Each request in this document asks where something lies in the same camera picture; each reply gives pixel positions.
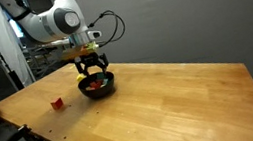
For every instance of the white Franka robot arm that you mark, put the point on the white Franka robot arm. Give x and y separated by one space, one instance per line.
45 25

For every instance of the yellow wooden block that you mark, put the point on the yellow wooden block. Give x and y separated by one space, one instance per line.
80 77

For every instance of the tan wrist camera box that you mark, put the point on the tan wrist camera box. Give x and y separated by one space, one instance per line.
73 53

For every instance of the grey fabric backdrop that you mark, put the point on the grey fabric backdrop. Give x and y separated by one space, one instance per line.
176 22

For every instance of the black bowl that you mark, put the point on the black bowl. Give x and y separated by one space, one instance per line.
97 92

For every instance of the dark metal frame rack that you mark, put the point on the dark metal frame rack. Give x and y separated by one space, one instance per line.
35 60

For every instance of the blue lit screen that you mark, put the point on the blue lit screen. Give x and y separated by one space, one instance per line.
16 28

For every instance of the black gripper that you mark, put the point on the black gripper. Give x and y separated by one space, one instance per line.
90 59

